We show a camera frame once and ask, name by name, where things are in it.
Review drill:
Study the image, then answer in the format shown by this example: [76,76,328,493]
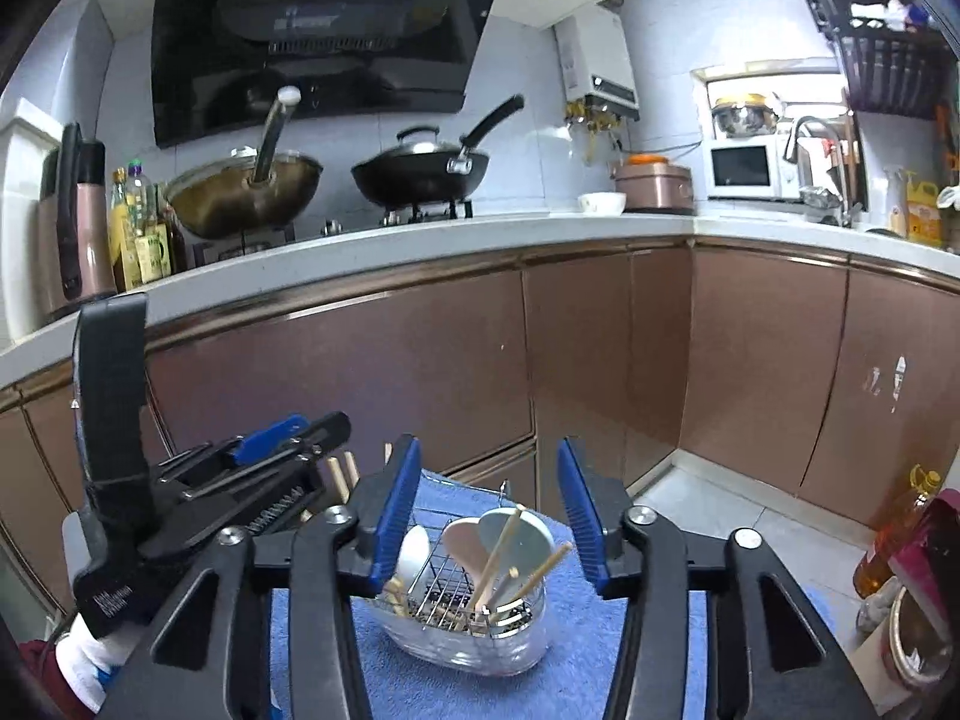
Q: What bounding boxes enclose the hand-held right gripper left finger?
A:
[101,433,423,720]

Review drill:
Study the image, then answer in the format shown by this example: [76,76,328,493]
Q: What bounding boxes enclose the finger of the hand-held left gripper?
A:
[157,411,353,500]
[187,461,332,537]

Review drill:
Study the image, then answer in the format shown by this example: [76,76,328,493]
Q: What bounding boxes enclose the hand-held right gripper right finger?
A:
[556,435,875,720]

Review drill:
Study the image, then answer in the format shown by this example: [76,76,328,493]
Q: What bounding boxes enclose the teal ceramic saucer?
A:
[476,508,557,608]

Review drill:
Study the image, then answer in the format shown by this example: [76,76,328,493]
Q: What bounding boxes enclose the metal wire basket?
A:
[375,551,537,637]

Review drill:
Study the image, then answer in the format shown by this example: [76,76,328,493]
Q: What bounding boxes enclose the person's left forearm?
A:
[19,611,132,720]

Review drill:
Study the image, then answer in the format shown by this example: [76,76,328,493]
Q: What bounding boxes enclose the white ceramic spoon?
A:
[396,525,433,595]

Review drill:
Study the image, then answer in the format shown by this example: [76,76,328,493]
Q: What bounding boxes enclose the beige spoon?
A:
[441,517,490,595]

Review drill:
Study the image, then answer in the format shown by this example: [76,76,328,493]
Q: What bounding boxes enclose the blue towel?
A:
[266,469,710,720]

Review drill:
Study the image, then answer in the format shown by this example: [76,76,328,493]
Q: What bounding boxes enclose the yellow cap oil bottle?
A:
[109,169,143,291]

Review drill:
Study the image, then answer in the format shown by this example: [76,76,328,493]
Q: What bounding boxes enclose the pink kitchen appliance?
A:
[37,122,119,320]

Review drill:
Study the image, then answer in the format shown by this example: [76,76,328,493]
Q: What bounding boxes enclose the clear oil bottle yellow label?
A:
[124,159,170,286]

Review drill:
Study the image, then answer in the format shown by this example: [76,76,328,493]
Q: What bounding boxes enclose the dark sauce bottle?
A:
[161,202,188,276]

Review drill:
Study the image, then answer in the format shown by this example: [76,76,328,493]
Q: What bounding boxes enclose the brown base cabinets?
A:
[0,236,960,616]

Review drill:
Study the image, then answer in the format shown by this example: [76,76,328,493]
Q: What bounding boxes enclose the bronze wok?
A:
[165,86,325,239]

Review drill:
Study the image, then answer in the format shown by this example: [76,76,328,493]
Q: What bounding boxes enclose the black gas stove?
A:
[191,199,477,267]

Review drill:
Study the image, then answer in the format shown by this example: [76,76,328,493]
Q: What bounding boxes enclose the black wok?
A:
[351,94,526,209]

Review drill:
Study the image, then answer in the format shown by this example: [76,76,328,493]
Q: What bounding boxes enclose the orange oil bottle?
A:
[853,465,942,601]

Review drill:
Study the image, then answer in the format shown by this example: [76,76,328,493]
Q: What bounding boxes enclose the black wok lid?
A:
[390,125,445,156]

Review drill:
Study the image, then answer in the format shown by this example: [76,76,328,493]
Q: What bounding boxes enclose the brown rice cooker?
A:
[613,154,695,215]

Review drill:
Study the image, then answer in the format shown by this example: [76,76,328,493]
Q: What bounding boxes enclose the magenta package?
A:
[885,490,960,601]

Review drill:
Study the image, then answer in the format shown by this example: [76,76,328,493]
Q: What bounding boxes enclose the pink round container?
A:
[879,583,960,700]

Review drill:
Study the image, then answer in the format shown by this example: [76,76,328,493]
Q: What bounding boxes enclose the white microwave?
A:
[709,136,800,202]

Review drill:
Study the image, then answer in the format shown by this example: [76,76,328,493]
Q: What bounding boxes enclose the black range hood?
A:
[152,0,518,149]

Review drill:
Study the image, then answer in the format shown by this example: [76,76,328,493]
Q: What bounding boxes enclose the steel pot yellow lid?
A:
[711,94,781,138]

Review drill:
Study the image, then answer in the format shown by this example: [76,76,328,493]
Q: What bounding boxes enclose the white spray bottle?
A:
[883,167,910,238]

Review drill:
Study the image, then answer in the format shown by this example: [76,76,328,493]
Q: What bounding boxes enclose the steel faucet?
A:
[784,116,856,227]

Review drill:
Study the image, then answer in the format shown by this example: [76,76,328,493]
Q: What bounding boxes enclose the yellow detergent jug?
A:
[906,172,946,246]

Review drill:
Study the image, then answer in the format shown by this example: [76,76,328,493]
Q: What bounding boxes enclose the white water heater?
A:
[553,11,642,122]

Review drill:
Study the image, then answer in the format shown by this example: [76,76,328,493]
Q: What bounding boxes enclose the black dish rack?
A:
[795,0,960,121]

